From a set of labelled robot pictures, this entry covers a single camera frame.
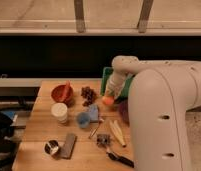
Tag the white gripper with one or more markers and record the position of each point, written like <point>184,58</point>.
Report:
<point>116,86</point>

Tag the red yellow apple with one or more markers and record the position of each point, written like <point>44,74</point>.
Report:
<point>108,102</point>

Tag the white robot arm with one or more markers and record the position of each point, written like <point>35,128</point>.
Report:
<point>160,94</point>

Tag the green plastic bin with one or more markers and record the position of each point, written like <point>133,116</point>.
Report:
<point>107,71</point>

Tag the purple bowl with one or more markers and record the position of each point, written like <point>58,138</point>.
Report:
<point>123,111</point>

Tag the dark grape bunch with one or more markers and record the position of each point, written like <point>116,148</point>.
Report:
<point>89,95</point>

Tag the metal spoon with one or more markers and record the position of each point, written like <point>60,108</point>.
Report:
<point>101,120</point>

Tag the yellow banana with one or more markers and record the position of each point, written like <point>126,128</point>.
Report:
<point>116,130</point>

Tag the blue small cup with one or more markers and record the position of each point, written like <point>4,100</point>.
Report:
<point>83,120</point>

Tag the red chili pepper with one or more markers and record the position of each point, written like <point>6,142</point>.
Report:
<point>66,92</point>

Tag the orange bowl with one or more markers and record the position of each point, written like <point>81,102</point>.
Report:
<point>57,92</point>

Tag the white cup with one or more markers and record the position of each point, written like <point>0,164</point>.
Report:
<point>59,111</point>

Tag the grey rectangular block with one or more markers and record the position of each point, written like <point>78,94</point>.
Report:
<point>68,146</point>

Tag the black chair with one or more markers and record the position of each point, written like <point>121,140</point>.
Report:
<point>6,146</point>

